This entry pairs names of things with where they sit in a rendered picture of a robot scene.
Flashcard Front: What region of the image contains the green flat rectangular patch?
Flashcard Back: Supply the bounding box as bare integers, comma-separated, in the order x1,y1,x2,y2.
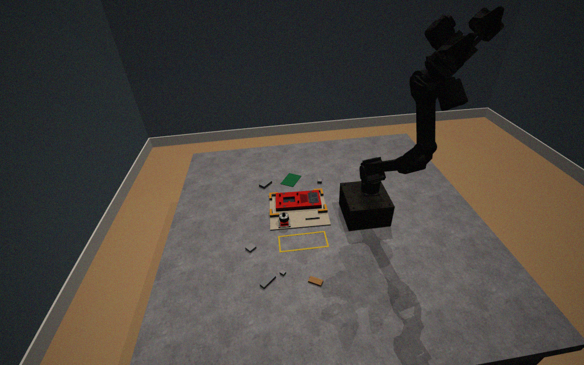
281,173,301,187

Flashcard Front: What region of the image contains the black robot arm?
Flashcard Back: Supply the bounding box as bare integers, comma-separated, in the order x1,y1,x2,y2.
359,15,468,196

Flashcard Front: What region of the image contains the grey rectangular bar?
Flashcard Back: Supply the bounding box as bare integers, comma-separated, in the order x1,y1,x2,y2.
260,273,276,289

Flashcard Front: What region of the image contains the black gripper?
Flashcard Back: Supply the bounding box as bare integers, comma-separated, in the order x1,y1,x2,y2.
425,5,504,82

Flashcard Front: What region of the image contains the brown rectangular block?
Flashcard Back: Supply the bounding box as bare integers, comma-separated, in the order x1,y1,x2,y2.
308,276,323,287

